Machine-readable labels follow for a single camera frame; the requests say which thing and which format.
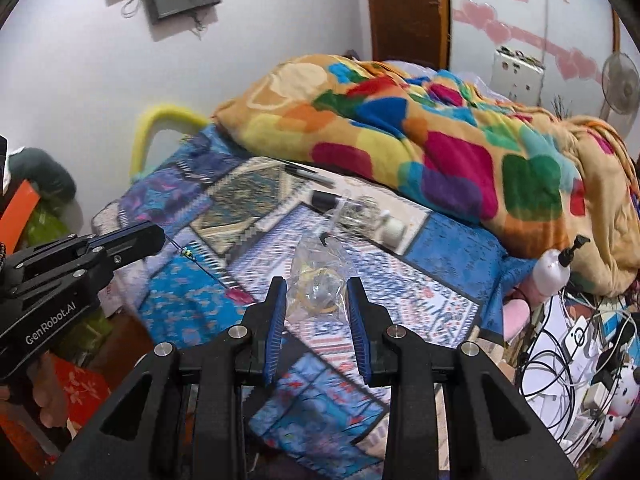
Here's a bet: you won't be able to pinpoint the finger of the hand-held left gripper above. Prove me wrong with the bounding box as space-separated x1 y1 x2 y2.
4 222 166 307

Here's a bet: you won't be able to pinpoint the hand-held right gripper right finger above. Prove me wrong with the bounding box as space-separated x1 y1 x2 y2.
346 276 591 480

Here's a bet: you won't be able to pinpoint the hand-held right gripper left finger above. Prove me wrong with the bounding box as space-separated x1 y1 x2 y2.
50 276 288 480

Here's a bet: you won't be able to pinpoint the clear plastic bag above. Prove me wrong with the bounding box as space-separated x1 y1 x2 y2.
287 234 370 322

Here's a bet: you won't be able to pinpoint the person's left hand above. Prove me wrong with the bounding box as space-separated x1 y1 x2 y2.
32 354 69 429

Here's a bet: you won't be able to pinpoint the red floral cloth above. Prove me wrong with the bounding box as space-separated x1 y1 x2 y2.
0 354 112 463

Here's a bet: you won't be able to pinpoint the blue patterned bed sheet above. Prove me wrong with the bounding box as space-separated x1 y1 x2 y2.
91 122 512 467

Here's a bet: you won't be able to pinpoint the green plastic bag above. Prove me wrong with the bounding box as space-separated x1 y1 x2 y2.
24 204 72 247

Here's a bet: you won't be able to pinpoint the small white capped bottle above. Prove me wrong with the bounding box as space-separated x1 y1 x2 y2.
380 214 407 245

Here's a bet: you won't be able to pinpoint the dark grey cushion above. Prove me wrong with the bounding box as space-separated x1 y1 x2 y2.
9 147 79 202

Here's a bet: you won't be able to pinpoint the clear zip pouch with items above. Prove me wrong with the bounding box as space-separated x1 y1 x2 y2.
310 190 382 242

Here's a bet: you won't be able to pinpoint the black pen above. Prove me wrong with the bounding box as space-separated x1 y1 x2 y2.
272 158 321 176

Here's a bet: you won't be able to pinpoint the pink pump lotion bottle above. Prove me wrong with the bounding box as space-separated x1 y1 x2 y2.
529 234 592 307

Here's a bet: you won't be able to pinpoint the colourful patchwork fleece blanket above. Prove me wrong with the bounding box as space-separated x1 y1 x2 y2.
212 52 640 297

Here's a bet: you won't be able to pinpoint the white cat plush toy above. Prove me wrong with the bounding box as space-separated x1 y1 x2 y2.
596 364 640 447

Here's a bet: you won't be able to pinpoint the brown wooden door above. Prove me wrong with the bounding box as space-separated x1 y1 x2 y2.
363 0 452 72

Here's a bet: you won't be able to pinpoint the standing fan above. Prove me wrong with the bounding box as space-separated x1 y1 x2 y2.
599 51 640 123

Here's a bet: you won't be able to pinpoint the beaded string with pink tassel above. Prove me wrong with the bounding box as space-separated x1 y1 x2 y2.
164 239 254 307

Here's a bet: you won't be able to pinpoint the orange strap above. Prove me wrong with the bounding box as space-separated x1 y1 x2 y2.
0 182 42 252

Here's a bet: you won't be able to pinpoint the yellow foam bed rail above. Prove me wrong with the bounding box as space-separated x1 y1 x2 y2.
130 105 211 182

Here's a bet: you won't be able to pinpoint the tangle of charger cables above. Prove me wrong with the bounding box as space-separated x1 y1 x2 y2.
519 287 640 457

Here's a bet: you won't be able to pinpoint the white wall socket board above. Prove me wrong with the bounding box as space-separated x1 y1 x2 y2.
490 46 546 107

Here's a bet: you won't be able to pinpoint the pink heart wall stickers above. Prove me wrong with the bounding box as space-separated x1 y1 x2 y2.
452 0 601 81

